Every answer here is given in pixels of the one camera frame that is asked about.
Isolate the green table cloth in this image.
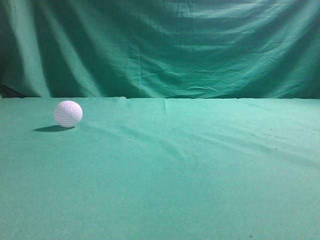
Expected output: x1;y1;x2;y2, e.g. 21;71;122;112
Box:
0;97;320;240

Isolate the white dimpled golf ball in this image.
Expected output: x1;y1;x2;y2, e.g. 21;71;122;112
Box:
53;100;83;128

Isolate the green backdrop cloth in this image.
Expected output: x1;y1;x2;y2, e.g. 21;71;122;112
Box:
0;0;320;99

